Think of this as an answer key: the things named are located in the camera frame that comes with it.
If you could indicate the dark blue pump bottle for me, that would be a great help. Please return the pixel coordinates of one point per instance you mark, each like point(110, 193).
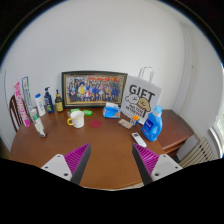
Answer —
point(49, 101)

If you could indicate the dark wooden side table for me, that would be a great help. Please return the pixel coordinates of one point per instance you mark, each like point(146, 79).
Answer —
point(175, 128)

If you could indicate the blue detergent bottle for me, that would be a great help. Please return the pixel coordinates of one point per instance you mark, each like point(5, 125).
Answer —
point(152, 128)

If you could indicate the small puzzle cube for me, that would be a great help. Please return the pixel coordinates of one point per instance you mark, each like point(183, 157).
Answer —
point(134, 120)

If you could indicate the clear green-labelled drink bottle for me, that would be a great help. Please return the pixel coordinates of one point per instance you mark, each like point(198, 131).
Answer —
point(39, 125)

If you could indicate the dark framed group photo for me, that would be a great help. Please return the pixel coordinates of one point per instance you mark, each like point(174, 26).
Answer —
point(93, 88)

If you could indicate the amber yellow-labelled pump bottle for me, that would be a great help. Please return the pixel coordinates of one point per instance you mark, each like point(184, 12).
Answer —
point(59, 104)

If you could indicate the brown wooden chair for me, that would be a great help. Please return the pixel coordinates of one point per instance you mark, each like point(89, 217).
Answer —
point(15, 115)

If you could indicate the white radiator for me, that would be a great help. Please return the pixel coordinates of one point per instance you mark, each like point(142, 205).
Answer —
point(198, 153)

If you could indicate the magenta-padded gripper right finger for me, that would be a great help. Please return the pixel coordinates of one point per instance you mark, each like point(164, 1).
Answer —
point(165, 165)

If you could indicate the pink shuttlecock tube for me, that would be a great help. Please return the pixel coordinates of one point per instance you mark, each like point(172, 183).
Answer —
point(22, 105)

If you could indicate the white remote control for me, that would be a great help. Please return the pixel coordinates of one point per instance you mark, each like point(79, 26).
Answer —
point(139, 139)

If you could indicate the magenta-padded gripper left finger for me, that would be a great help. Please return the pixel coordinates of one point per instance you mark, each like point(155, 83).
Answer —
point(58, 165)

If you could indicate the small snack packet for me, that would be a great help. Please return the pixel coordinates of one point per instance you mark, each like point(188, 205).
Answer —
point(125, 124)

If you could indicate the white bottle with blue cap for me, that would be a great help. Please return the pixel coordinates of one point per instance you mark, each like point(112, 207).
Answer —
point(40, 106)

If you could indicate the white paper gift bag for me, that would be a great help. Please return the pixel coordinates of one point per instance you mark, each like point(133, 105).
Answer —
point(141, 100)

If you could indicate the white green-blue shuttlecock tube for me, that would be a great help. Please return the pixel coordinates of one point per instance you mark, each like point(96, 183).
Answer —
point(27, 95)

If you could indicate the flat round red coaster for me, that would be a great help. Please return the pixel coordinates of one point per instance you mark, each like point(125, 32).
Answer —
point(95, 123)

